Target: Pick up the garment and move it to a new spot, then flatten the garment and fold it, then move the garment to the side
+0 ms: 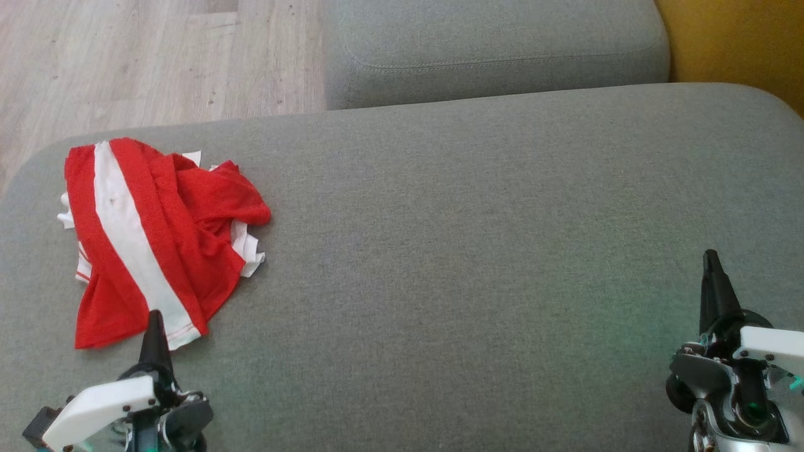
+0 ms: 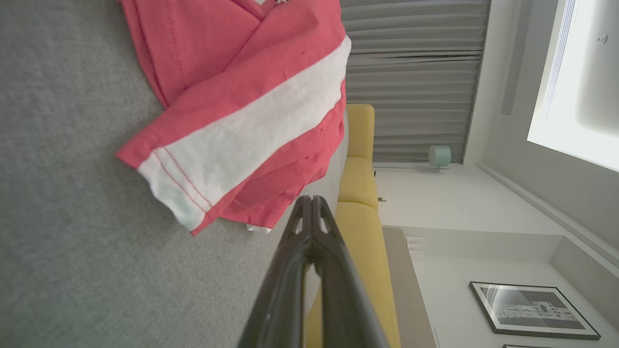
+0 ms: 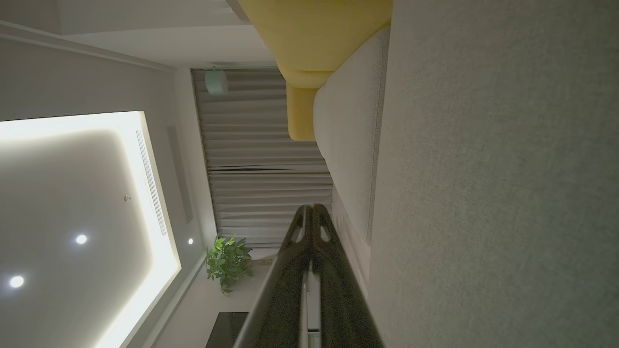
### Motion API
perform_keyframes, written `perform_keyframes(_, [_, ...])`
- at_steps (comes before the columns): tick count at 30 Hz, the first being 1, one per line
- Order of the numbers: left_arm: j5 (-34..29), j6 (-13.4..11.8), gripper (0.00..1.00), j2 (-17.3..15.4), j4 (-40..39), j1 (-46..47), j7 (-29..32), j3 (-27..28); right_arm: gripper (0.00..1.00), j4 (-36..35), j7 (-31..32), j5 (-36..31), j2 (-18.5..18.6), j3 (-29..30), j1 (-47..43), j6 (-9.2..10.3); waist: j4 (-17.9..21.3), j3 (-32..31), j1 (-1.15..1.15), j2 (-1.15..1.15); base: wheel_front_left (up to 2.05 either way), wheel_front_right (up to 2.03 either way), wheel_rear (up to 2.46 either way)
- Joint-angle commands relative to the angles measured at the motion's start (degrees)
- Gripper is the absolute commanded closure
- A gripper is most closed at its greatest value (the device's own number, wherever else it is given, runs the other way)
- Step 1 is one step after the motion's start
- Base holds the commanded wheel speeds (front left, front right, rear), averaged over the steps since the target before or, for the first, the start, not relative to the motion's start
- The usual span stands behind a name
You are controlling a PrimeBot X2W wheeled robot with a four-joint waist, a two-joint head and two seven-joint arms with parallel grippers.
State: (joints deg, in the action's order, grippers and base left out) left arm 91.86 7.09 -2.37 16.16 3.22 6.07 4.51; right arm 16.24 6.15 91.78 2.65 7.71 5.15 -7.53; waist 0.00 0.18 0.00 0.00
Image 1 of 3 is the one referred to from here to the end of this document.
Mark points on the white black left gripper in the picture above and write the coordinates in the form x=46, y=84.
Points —
x=100, y=405

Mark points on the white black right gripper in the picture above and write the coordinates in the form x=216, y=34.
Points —
x=763, y=345

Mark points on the red basketball shorts white stripe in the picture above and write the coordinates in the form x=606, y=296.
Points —
x=122, y=232

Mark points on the red basketball jersey white sleeves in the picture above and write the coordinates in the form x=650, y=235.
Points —
x=220, y=194

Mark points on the grey fabric sofa seat cushion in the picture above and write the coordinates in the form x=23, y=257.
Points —
x=477, y=251

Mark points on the yellow cushion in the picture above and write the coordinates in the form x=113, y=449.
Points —
x=741, y=44

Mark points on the grey fabric sofa back cushion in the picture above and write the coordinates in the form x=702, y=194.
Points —
x=502, y=44

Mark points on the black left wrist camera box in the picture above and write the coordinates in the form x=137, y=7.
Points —
x=41, y=424

